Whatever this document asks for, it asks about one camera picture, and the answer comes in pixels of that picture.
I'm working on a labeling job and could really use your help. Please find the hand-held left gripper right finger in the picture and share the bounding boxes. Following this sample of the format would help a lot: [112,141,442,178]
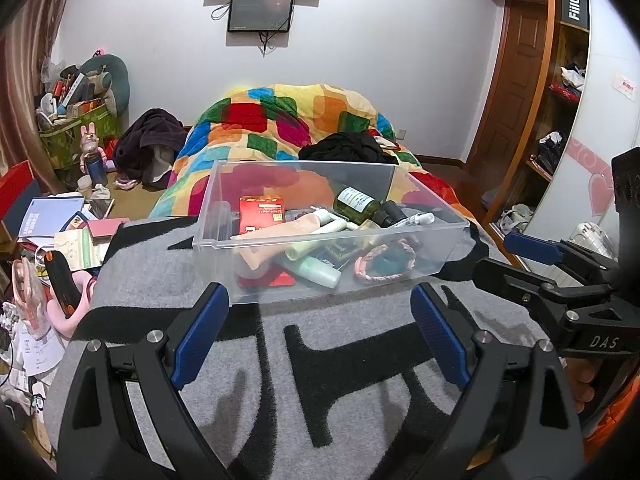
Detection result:
[410,282,586,480]

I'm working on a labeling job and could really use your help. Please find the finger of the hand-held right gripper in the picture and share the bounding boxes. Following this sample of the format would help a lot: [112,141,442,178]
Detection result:
[475,257,616,346]
[504,232,621,286]

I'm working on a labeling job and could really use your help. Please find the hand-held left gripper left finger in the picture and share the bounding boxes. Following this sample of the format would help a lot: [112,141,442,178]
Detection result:
[57,282,232,480]

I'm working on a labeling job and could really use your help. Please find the white tape roll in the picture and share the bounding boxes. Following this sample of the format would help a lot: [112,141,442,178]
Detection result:
[235,260,273,288]

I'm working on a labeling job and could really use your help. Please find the pink braided bracelet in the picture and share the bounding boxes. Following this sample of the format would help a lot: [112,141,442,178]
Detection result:
[354,240,418,281]

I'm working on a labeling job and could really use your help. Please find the large beige tube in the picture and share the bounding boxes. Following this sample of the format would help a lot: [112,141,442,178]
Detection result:
[235,212,331,281]

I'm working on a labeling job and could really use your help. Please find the small blue box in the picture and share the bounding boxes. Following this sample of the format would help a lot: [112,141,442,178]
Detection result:
[315,245,353,273]

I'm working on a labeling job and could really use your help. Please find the red printed packet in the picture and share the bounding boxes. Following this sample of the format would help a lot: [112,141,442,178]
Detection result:
[239,195,287,236]

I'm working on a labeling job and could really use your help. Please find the light green tube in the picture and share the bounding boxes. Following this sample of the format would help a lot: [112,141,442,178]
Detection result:
[285,255,342,288]

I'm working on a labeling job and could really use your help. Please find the white green printed tube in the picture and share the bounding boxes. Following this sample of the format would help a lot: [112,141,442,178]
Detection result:
[285,220,361,261]

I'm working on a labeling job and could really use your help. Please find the dark green bottle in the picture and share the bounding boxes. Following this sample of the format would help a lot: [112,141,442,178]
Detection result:
[332,186,382,226]

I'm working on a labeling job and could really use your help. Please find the clear plastic storage box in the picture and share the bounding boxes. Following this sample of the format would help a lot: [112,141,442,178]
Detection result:
[192,159,471,306]

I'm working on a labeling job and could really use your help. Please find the small white tube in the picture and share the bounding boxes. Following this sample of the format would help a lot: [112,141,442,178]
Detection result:
[310,206,351,231]

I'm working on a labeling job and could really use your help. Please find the person's right hand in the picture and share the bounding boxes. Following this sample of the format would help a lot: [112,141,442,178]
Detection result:
[565,357,598,413]

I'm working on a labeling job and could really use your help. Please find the white appliance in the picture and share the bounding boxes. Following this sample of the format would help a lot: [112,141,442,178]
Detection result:
[570,222,618,261]

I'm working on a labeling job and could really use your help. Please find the grey blanket black letters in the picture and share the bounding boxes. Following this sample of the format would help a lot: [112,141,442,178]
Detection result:
[45,200,581,480]

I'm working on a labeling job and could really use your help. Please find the black shoes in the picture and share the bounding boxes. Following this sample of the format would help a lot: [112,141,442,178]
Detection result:
[535,130,568,176]

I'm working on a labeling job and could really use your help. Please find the pink flat box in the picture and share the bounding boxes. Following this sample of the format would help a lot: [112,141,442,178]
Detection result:
[87,217,132,237]

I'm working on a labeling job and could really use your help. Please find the green white card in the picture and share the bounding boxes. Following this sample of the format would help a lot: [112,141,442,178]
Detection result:
[54,230,103,268]

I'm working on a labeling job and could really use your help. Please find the blue booklet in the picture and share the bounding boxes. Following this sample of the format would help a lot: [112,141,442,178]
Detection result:
[17,196,86,238]

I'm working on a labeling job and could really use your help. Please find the pink bunny toy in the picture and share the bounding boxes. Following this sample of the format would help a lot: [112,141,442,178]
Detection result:
[80,124,108,186]

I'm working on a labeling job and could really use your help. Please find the dark purple clothing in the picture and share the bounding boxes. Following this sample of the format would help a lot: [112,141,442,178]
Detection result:
[112,108,188,191]

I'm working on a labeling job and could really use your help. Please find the black clothing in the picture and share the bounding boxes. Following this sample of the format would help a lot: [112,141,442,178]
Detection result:
[298,131,401,165]

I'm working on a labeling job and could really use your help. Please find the green storage bag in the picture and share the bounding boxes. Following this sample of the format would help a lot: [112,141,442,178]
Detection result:
[39,102,123,171]

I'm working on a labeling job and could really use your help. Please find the colourful patchwork quilt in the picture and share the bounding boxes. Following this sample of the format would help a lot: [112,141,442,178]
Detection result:
[150,82,463,221]

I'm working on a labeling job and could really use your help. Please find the red box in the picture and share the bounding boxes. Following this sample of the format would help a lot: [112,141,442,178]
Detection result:
[0,160,41,226]

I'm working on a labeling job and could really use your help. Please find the grey neck pillow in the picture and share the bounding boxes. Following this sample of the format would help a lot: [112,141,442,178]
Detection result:
[80,54,132,121]

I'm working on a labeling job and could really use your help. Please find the striped brown curtain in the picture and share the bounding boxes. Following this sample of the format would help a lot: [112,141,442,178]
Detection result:
[0,0,81,196]

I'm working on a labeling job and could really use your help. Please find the black orange handle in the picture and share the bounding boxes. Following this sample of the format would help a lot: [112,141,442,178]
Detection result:
[44,250,83,318]

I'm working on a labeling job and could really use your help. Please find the small wall monitor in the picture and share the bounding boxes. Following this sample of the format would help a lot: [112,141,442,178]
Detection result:
[227,0,296,33]

